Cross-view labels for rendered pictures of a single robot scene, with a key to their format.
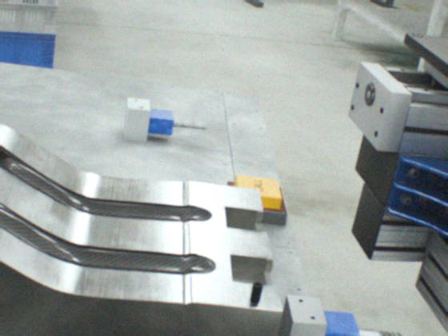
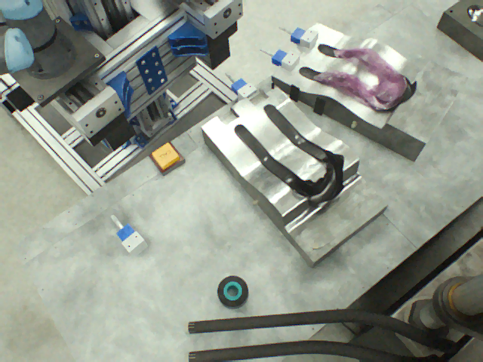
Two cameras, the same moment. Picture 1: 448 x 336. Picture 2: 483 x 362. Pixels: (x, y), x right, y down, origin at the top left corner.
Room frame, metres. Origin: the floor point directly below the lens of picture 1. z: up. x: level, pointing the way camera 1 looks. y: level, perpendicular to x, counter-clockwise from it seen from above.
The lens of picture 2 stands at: (1.09, 0.65, 2.00)
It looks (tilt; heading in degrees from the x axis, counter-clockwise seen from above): 65 degrees down; 249
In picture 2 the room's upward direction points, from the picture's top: 10 degrees counter-clockwise
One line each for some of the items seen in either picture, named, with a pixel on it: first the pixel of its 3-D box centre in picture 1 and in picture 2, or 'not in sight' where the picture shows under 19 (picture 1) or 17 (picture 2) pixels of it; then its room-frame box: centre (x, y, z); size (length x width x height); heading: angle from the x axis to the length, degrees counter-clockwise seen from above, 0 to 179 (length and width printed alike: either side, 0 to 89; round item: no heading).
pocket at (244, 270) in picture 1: (250, 285); (257, 100); (0.70, -0.04, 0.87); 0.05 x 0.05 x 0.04; 7
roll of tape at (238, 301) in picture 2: not in sight; (233, 292); (1.05, 0.41, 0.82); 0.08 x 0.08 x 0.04
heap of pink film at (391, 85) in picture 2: not in sight; (364, 74); (0.40, 0.06, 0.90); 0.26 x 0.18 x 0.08; 114
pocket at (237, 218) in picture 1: (242, 234); (229, 120); (0.81, -0.03, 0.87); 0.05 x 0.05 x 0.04; 7
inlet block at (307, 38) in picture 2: not in sight; (296, 35); (0.46, -0.21, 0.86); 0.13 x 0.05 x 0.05; 114
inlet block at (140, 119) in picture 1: (166, 122); (125, 232); (1.22, 0.11, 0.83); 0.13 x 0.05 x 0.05; 102
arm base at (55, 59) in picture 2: not in sight; (41, 44); (1.18, -0.38, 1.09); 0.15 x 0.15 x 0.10
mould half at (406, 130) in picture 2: not in sight; (363, 81); (0.39, 0.06, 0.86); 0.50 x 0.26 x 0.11; 114
